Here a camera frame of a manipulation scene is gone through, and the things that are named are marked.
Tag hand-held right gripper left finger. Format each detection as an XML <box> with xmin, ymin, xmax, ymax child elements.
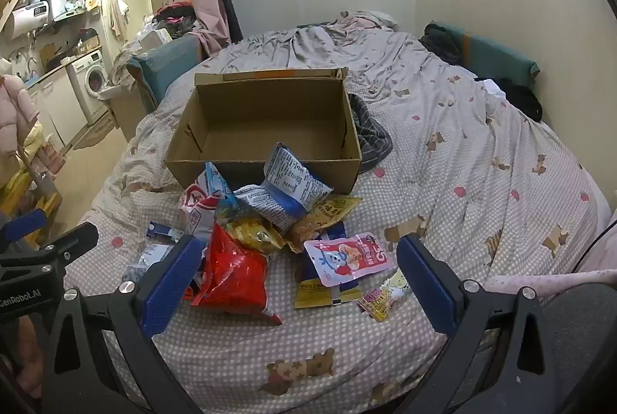
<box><xmin>41</xmin><ymin>235</ymin><xmax>208</xmax><ymax>414</ymax></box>

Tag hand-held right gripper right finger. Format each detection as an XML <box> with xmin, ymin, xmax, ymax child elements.
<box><xmin>395</xmin><ymin>235</ymin><xmax>579</xmax><ymax>414</ymax></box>

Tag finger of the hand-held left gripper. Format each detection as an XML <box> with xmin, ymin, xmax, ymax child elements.
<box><xmin>29</xmin><ymin>221</ymin><xmax>100</xmax><ymax>271</ymax></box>
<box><xmin>0</xmin><ymin>209</ymin><xmax>49</xmax><ymax>247</ymax></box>

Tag white drink mix packet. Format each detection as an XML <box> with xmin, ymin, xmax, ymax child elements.
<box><xmin>123</xmin><ymin>243</ymin><xmax>174</xmax><ymax>284</ymax></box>

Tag small pink candy packet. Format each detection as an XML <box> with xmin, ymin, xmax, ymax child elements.
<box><xmin>357</xmin><ymin>269</ymin><xmax>415</xmax><ymax>323</ymax></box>

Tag blue and white bar packet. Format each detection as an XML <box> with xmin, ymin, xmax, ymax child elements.
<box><xmin>146</xmin><ymin>221</ymin><xmax>186</xmax><ymax>246</ymax></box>

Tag white and red snack packet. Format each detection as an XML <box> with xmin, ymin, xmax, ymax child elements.
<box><xmin>179</xmin><ymin>183</ymin><xmax>227</xmax><ymax>246</ymax></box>

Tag pink and white snack packet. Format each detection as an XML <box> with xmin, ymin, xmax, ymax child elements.
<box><xmin>303</xmin><ymin>231</ymin><xmax>392</xmax><ymax>288</ymax></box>

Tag yellow chips packet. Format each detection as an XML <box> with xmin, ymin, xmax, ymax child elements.
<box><xmin>224</xmin><ymin>216</ymin><xmax>287</xmax><ymax>256</ymax></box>

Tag blue and yellow snack packet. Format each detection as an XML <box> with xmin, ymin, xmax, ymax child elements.
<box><xmin>294</xmin><ymin>221</ymin><xmax>363</xmax><ymax>310</ymax></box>

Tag yellow peanut packet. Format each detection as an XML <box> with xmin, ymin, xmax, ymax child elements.
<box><xmin>284</xmin><ymin>196</ymin><xmax>363</xmax><ymax>253</ymax></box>

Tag blue and white snack packet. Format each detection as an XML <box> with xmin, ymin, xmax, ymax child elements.
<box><xmin>234</xmin><ymin>143</ymin><xmax>334</xmax><ymax>232</ymax></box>

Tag brown cardboard box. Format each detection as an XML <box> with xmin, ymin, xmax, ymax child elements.
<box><xmin>164</xmin><ymin>67</ymin><xmax>363</xmax><ymax>195</ymax></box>

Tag wooden rack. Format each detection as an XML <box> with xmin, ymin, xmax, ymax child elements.
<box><xmin>0</xmin><ymin>144</ymin><xmax>63</xmax><ymax>246</ymax></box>

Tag pink puffer jacket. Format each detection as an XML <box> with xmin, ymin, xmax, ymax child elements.
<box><xmin>0</xmin><ymin>74</ymin><xmax>42</xmax><ymax>155</ymax></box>

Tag brown door mat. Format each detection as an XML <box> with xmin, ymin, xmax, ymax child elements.
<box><xmin>72</xmin><ymin>113</ymin><xmax>119</xmax><ymax>150</ymax></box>

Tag white kitchen base cabinet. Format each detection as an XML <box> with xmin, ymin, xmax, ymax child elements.
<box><xmin>26</xmin><ymin>67</ymin><xmax>90</xmax><ymax>150</ymax></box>

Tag pink dotted cloth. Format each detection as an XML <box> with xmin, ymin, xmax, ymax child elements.
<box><xmin>482</xmin><ymin>212</ymin><xmax>617</xmax><ymax>299</ymax></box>

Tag checked printed blanket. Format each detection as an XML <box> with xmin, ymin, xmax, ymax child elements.
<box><xmin>62</xmin><ymin>26</ymin><xmax>613</xmax><ymax>414</ymax></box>

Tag beige storage cabinet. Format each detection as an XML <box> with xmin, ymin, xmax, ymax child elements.
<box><xmin>111</xmin><ymin>91</ymin><xmax>160</xmax><ymax>142</ymax></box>

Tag grey striped cloth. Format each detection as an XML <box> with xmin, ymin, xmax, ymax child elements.
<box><xmin>348</xmin><ymin>93</ymin><xmax>393</xmax><ymax>176</ymax></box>

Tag white washing machine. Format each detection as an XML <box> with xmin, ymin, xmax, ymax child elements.
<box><xmin>67</xmin><ymin>49</ymin><xmax>109</xmax><ymax>126</ymax></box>

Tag teal padded bed board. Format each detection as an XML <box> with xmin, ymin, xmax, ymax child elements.
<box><xmin>126</xmin><ymin>35</ymin><xmax>203</xmax><ymax>106</ymax></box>
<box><xmin>424</xmin><ymin>24</ymin><xmax>539</xmax><ymax>82</ymax></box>

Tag white water heater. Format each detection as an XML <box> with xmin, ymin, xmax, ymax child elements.
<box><xmin>10</xmin><ymin>2</ymin><xmax>54</xmax><ymax>41</ymax></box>

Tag black clothes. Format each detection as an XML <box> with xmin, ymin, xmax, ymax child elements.
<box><xmin>475</xmin><ymin>77</ymin><xmax>545</xmax><ymax>123</ymax></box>

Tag white plastic container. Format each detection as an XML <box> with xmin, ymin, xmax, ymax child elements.
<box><xmin>140</xmin><ymin>29</ymin><xmax>172</xmax><ymax>53</ymax></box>

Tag hanging towel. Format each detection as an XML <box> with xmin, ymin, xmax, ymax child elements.
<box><xmin>107</xmin><ymin>0</ymin><xmax>130</xmax><ymax>41</ymax></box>

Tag dark clothes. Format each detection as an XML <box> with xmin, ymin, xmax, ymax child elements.
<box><xmin>418</xmin><ymin>23</ymin><xmax>466</xmax><ymax>65</ymax></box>

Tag pile of clothes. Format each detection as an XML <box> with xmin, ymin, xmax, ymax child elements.
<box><xmin>145</xmin><ymin>0</ymin><xmax>208</xmax><ymax>41</ymax></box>

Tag pink crumpled cloth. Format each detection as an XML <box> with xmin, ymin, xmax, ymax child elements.
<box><xmin>296</xmin><ymin>10</ymin><xmax>401</xmax><ymax>34</ymax></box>

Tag black cable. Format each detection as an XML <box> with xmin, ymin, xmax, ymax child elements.
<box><xmin>571</xmin><ymin>221</ymin><xmax>615</xmax><ymax>273</ymax></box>

